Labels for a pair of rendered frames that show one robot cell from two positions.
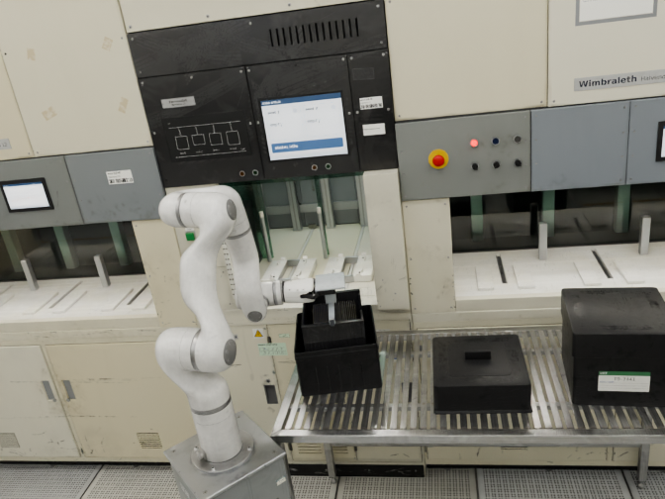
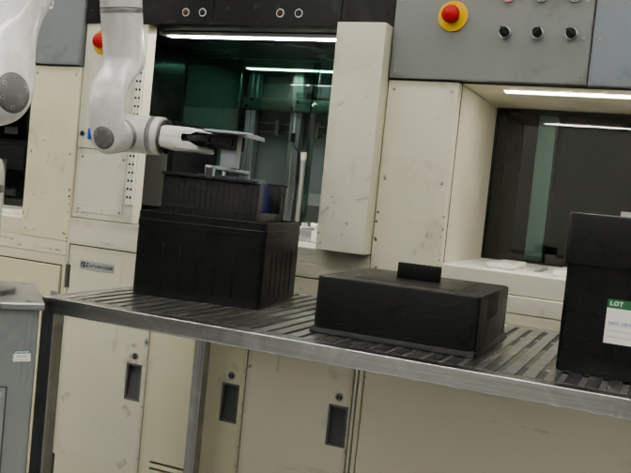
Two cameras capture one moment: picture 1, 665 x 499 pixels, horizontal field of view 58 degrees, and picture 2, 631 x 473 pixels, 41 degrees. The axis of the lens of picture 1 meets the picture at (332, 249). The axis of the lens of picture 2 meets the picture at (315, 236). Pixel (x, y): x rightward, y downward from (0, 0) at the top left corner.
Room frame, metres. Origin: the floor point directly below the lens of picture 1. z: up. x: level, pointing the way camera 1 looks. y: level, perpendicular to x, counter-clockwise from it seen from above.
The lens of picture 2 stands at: (0.08, -0.52, 1.00)
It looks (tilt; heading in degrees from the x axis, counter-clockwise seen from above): 3 degrees down; 11
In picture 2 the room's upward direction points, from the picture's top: 6 degrees clockwise
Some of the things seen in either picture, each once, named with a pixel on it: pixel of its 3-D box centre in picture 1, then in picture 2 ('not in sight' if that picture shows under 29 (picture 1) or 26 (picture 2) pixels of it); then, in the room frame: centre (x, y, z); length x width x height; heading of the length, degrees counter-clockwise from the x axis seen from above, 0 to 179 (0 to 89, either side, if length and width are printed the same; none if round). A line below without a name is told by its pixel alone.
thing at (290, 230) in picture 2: (337, 349); (221, 255); (1.82, 0.03, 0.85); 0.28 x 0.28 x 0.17; 88
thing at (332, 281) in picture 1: (333, 322); (224, 205); (1.82, 0.03, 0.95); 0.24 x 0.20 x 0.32; 178
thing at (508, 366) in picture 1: (478, 367); (416, 299); (1.62, -0.41, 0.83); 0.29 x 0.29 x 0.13; 79
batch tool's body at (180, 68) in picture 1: (314, 241); (283, 198); (2.54, 0.08, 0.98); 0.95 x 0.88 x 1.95; 168
